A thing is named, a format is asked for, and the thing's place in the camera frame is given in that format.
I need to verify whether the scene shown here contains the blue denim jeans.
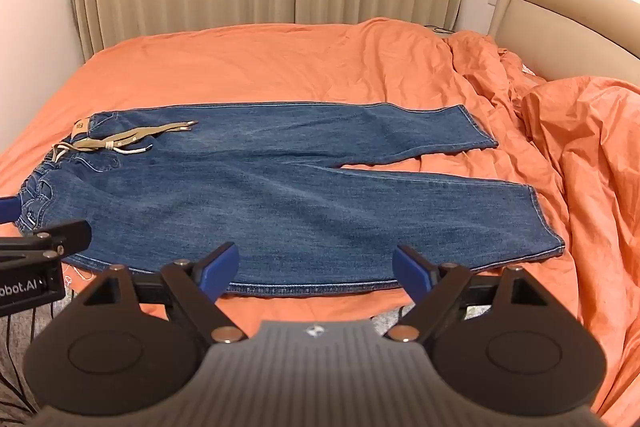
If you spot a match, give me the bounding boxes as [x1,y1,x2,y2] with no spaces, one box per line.
[16,102,564,297]

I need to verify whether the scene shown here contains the grey striped clothing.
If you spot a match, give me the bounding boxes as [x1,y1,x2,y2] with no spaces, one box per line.
[0,294,73,426]

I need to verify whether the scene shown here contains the orange crumpled duvet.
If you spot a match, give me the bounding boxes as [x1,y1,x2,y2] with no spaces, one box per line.
[438,31,639,426]

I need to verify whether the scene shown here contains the orange bed sheet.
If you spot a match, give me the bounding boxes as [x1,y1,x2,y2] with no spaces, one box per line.
[0,17,582,338]

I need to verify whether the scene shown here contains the beige padded headboard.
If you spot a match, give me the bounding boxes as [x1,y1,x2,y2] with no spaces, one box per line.
[488,0,639,84]

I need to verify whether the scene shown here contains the beige jeans drawstring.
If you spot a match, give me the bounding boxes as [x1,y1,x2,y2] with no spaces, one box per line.
[51,120,198,162]

